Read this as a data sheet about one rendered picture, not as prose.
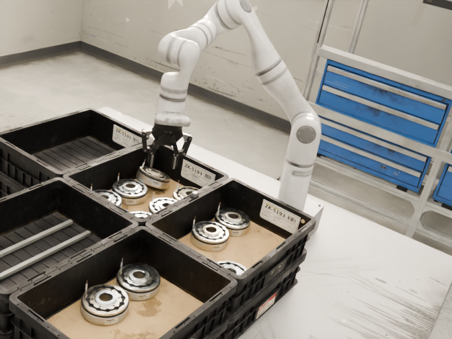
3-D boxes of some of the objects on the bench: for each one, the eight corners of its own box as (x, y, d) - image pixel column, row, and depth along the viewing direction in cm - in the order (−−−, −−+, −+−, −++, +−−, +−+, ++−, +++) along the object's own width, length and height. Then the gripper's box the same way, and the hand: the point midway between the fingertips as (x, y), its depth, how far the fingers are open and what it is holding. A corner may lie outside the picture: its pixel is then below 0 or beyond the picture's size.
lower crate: (218, 239, 189) (224, 207, 183) (299, 284, 175) (309, 251, 170) (132, 295, 158) (137, 259, 152) (222, 356, 144) (231, 318, 139)
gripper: (196, 109, 160) (187, 162, 167) (140, 103, 156) (134, 158, 164) (200, 120, 154) (190, 175, 161) (142, 115, 150) (134, 171, 157)
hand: (163, 162), depth 162 cm, fingers open, 5 cm apart
